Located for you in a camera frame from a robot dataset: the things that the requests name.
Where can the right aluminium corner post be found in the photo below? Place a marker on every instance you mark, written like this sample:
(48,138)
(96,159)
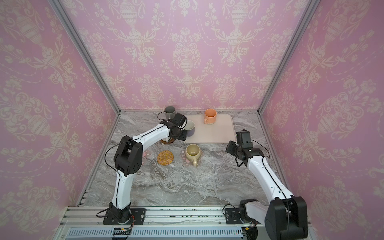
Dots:
(296,37)

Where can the beige glazed round mug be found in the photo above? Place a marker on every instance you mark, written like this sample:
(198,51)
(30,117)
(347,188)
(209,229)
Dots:
(193,154)

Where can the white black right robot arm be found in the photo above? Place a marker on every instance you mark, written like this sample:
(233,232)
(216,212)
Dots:
(286,216)

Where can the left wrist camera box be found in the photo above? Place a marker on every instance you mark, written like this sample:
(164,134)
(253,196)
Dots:
(179,120)

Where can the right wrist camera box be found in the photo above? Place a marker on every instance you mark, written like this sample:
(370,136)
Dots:
(244,139)

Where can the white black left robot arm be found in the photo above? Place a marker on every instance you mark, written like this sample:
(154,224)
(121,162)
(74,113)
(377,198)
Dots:
(128,160)

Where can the woven rattan round coaster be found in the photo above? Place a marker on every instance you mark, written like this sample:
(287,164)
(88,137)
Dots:
(165,158)

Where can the cream rectangular tray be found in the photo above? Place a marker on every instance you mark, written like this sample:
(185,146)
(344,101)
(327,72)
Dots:
(221,132)

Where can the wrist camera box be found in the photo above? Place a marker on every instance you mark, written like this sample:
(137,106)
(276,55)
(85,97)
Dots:
(179,120)
(244,139)

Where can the white perforated cable duct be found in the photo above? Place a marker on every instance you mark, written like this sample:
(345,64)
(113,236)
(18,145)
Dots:
(155,233)

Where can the purple ceramic mug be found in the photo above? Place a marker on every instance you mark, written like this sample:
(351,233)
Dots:
(190,128)

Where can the grey ceramic mug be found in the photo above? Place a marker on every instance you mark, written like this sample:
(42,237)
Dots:
(170,112)

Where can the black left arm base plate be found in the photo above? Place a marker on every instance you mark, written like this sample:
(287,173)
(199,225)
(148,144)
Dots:
(138,216)

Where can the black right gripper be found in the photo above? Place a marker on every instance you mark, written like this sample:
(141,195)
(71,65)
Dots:
(231,148)

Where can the aluminium front rail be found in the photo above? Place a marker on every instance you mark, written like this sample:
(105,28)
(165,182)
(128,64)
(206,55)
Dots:
(200,216)

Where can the brown round wooden coaster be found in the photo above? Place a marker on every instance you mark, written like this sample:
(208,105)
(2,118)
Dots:
(167,141)

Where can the orange ceramic mug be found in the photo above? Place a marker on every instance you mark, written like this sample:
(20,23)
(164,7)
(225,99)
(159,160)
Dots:
(210,116)

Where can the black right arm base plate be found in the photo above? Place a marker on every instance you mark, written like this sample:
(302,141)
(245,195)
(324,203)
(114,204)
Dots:
(233,216)

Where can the left aluminium corner post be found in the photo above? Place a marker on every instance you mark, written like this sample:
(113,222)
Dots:
(75,36)

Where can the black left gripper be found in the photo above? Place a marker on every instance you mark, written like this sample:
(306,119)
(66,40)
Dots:
(184,136)

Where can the aluminium corner post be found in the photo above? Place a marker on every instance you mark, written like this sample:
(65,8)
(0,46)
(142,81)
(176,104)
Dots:
(296,37)
(75,36)

